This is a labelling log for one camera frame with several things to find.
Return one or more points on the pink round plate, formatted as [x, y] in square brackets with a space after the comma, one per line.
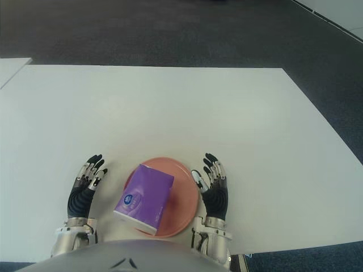
[181, 207]

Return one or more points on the purple tissue paper pack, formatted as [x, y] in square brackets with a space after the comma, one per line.
[147, 192]

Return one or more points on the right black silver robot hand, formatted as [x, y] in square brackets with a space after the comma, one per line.
[217, 201]

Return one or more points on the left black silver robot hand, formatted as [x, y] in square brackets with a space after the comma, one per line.
[79, 201]

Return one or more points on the grey robot torso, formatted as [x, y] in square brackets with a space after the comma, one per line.
[127, 258]

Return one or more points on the white panel with dark edge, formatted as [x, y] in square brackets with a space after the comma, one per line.
[337, 11]

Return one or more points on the white neighbouring table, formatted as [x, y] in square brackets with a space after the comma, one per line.
[11, 69]

